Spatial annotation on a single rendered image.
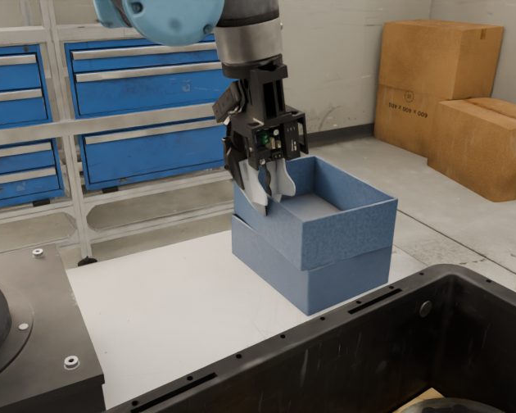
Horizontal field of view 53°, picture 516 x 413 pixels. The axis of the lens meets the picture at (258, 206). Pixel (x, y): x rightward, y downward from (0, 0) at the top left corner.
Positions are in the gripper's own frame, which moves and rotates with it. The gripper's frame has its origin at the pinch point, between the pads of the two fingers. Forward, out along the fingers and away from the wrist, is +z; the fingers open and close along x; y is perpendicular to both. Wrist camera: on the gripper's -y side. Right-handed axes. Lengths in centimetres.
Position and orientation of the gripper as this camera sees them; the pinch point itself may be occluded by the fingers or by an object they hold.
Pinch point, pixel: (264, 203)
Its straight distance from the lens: 70.6
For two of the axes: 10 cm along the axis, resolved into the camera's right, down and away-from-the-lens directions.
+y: 4.4, 3.8, -8.1
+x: 8.9, -3.2, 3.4
